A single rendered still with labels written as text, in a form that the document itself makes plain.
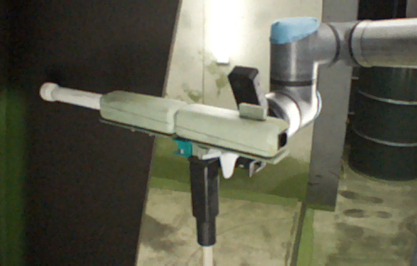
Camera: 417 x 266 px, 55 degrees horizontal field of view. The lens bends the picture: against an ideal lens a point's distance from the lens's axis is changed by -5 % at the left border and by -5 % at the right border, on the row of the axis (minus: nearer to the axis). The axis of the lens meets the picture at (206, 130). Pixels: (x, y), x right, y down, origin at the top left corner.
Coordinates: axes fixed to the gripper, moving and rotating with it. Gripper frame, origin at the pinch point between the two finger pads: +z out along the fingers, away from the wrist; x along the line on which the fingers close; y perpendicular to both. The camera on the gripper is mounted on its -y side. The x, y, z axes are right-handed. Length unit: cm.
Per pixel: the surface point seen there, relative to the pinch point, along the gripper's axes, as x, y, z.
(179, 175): 124, 96, -150
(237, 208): 78, 104, -147
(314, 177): 43, 86, -176
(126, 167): 27.3, 15.1, -12.4
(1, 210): 57, 29, 2
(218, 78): 99, 31, -157
